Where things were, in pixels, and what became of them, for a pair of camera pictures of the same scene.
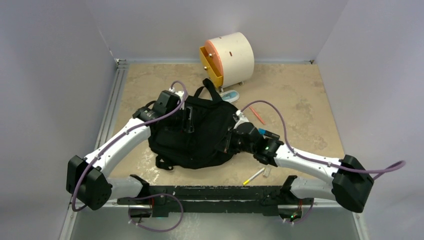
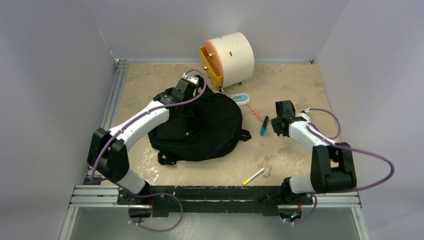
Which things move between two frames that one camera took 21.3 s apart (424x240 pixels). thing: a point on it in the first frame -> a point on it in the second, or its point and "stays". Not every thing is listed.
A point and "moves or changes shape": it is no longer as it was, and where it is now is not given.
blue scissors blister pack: x=230 y=96 -> x=241 y=98
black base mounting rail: x=256 y=200 stays
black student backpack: x=198 y=135 moves or changes shape
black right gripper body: x=237 y=145 -> x=274 y=122
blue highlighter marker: x=265 y=132 -> x=264 y=126
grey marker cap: x=267 y=171 stays
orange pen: x=259 y=118 stays
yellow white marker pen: x=247 y=181 stays
